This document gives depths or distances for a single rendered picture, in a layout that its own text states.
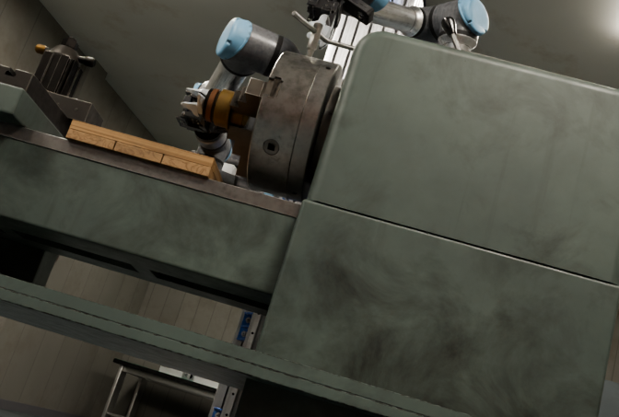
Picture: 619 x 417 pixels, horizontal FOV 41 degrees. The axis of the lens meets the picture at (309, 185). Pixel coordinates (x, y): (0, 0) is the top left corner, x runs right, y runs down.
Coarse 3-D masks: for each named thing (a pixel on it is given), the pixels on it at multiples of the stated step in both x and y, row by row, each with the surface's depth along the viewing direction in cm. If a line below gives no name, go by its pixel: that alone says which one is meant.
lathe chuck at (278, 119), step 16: (288, 64) 172; (304, 64) 173; (320, 64) 174; (288, 80) 169; (304, 80) 170; (288, 96) 168; (304, 96) 168; (272, 112) 167; (288, 112) 167; (256, 128) 168; (272, 128) 167; (288, 128) 167; (256, 144) 169; (288, 144) 167; (256, 160) 171; (272, 160) 170; (288, 160) 169; (256, 176) 174; (272, 176) 172; (272, 192) 179
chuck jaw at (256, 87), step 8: (256, 80) 172; (272, 80) 170; (280, 80) 170; (248, 88) 171; (256, 88) 171; (264, 88) 171; (272, 88) 169; (280, 88) 169; (240, 96) 175; (248, 96) 171; (256, 96) 170; (272, 96) 169; (232, 104) 178; (240, 104) 176; (248, 104) 175; (256, 104) 174; (240, 112) 180; (248, 112) 179; (256, 112) 177
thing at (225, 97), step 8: (208, 96) 181; (216, 96) 182; (224, 96) 181; (232, 96) 181; (208, 104) 181; (216, 104) 180; (224, 104) 180; (208, 112) 181; (216, 112) 181; (224, 112) 180; (232, 112) 181; (208, 120) 183; (216, 120) 182; (224, 120) 181; (232, 120) 182; (240, 120) 181
